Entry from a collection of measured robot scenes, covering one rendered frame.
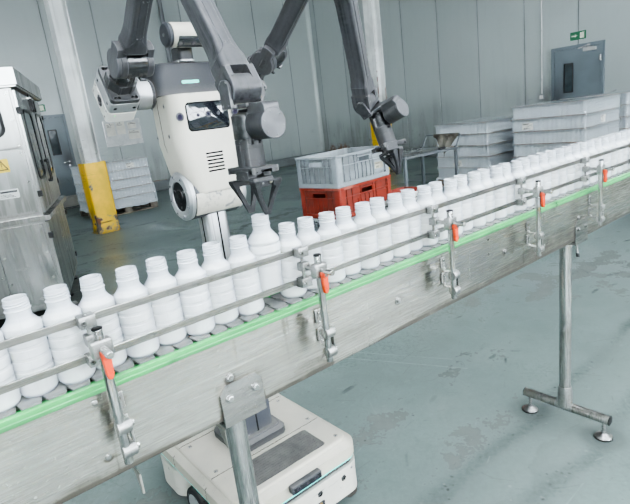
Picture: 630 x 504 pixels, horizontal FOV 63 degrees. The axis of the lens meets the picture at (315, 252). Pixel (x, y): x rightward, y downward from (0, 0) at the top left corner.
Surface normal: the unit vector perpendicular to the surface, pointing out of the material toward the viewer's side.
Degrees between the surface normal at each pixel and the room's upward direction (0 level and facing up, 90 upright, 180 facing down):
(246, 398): 90
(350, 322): 90
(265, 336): 90
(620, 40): 90
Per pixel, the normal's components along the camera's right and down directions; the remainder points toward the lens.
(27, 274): 0.39, 0.20
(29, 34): 0.63, 0.12
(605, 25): -0.76, 0.25
